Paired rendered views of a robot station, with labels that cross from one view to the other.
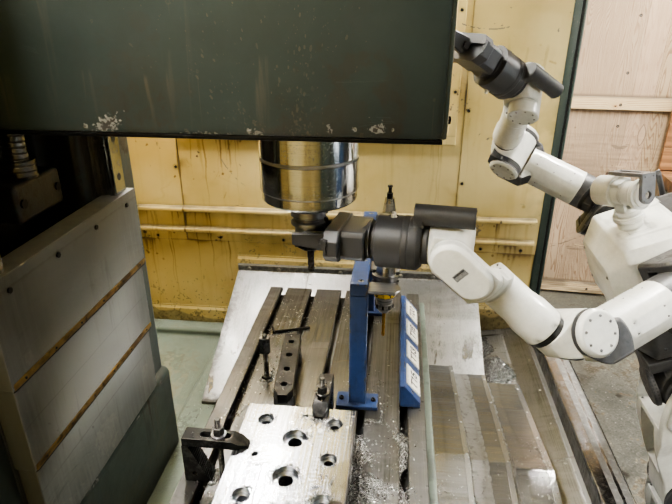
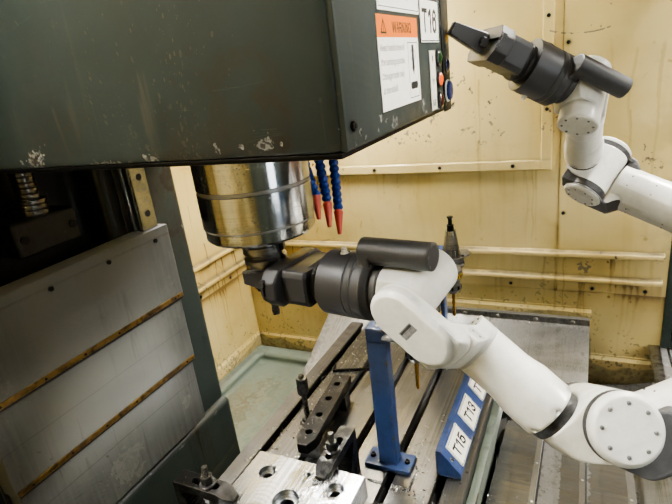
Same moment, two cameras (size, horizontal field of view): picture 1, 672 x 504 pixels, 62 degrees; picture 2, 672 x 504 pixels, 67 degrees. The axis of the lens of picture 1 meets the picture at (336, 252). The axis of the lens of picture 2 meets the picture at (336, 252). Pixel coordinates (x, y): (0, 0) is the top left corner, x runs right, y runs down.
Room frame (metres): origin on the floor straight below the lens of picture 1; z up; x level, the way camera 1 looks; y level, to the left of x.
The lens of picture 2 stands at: (0.25, -0.31, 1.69)
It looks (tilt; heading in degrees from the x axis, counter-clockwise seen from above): 19 degrees down; 21
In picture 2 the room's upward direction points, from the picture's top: 7 degrees counter-clockwise
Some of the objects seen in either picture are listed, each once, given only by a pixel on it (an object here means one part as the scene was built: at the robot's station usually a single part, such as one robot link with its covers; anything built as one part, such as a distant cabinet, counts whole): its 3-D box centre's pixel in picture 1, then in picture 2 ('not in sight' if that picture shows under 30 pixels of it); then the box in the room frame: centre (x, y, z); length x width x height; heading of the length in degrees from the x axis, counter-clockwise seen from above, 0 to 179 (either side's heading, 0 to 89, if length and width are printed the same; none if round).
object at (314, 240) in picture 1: (309, 241); (258, 280); (0.85, 0.04, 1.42); 0.06 x 0.02 x 0.03; 75
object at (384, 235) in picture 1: (367, 237); (322, 277); (0.85, -0.05, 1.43); 0.13 x 0.12 x 0.10; 165
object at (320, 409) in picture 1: (323, 404); (336, 462); (0.99, 0.03, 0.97); 0.13 x 0.03 x 0.15; 174
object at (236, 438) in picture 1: (216, 448); (208, 497); (0.85, 0.24, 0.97); 0.13 x 0.03 x 0.15; 84
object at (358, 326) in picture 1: (358, 350); (384, 403); (1.09, -0.05, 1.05); 0.10 x 0.05 x 0.30; 84
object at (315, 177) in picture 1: (309, 161); (254, 190); (0.88, 0.04, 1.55); 0.16 x 0.16 x 0.12
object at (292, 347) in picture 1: (288, 372); (325, 417); (1.16, 0.12, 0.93); 0.26 x 0.05 x 0.06; 179
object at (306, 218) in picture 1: (309, 214); (264, 250); (0.88, 0.04, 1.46); 0.06 x 0.06 x 0.03
